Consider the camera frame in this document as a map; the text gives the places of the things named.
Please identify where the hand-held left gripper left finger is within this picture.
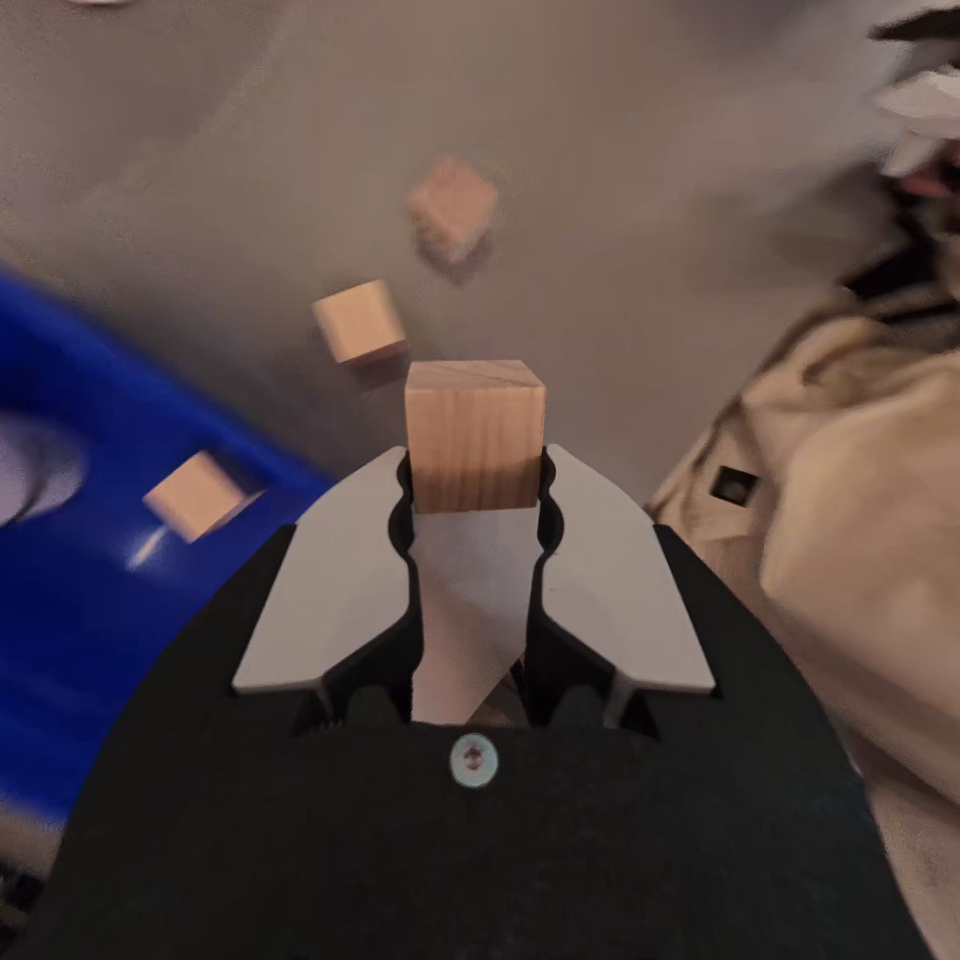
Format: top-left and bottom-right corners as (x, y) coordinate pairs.
(231, 446), (421, 725)

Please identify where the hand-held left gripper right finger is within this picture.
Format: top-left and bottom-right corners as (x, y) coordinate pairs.
(523, 442), (717, 727)

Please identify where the wooden cube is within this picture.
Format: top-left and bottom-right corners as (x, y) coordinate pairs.
(405, 360), (546, 515)
(142, 450), (252, 543)
(311, 279), (410, 367)
(405, 156), (500, 265)

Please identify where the blue plastic bin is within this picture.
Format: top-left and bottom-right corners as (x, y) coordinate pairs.
(0, 270), (339, 822)

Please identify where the beige cloth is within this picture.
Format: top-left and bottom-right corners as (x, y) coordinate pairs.
(645, 285), (960, 954)

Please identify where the white crumpled cloth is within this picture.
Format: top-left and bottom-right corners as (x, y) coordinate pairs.
(870, 0), (960, 196)

